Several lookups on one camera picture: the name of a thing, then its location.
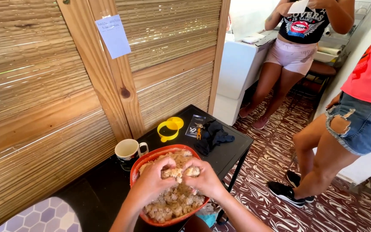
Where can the person's right hand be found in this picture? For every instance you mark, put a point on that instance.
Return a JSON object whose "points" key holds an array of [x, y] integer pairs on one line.
{"points": [[206, 180]]}

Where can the person's left hand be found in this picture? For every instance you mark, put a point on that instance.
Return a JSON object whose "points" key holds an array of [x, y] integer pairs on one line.
{"points": [[150, 182]]}

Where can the lump of crumbly dough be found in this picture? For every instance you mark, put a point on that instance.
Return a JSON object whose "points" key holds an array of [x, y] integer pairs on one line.
{"points": [[179, 173]]}

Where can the red plastic bowl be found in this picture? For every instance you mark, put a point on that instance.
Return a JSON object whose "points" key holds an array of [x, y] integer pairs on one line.
{"points": [[147, 158]]}

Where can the crumbly dough mixture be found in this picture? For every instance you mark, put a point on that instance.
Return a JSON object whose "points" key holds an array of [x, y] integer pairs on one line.
{"points": [[172, 199]]}

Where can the light blue plastic bag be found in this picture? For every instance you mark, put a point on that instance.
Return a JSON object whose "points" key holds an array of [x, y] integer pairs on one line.
{"points": [[208, 214]]}

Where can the white mug with dark print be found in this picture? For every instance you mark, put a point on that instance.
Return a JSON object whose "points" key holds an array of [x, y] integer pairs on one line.
{"points": [[128, 154]]}

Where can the black metal table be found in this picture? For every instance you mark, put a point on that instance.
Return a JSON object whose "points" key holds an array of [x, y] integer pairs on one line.
{"points": [[114, 180]]}

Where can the dark blue cloth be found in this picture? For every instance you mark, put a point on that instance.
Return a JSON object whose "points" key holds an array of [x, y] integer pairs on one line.
{"points": [[213, 137]]}

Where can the dark printed card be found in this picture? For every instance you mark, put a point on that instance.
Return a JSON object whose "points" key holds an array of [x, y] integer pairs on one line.
{"points": [[193, 126]]}

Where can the yellow plastic dough press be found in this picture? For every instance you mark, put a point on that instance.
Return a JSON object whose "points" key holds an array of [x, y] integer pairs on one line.
{"points": [[170, 129]]}

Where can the white chest freezer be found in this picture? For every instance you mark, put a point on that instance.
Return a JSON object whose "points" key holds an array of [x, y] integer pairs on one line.
{"points": [[240, 74]]}

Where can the hexagon patterned cushion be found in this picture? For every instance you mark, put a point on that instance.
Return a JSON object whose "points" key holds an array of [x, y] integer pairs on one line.
{"points": [[40, 216]]}

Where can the wooden reed screen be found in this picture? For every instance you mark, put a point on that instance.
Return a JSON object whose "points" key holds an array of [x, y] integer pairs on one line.
{"points": [[53, 96]]}

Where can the white folded cloth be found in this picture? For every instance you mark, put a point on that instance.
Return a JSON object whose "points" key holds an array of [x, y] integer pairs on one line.
{"points": [[253, 38]]}

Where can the pale paper note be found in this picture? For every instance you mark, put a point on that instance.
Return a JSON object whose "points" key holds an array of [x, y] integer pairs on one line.
{"points": [[113, 36]]}

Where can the brown wooden stool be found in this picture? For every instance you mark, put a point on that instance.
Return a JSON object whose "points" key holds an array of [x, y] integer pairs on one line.
{"points": [[317, 77]]}

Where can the metal rack with paper rolls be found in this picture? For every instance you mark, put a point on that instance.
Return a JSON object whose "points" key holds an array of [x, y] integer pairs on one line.
{"points": [[340, 38]]}

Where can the white paper sheet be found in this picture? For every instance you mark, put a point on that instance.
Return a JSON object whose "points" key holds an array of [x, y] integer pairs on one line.
{"points": [[298, 6]]}

